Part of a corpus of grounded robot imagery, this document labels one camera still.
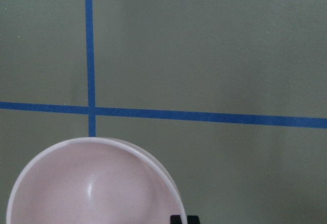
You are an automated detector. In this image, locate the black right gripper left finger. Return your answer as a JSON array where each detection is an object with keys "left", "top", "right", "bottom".
[{"left": 170, "top": 215, "right": 182, "bottom": 224}]

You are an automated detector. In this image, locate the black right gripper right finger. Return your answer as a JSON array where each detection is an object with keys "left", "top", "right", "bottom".
[{"left": 187, "top": 215, "right": 200, "bottom": 224}]

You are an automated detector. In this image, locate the pink bowl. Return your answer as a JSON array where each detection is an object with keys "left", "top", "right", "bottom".
[{"left": 6, "top": 137, "right": 187, "bottom": 223}]

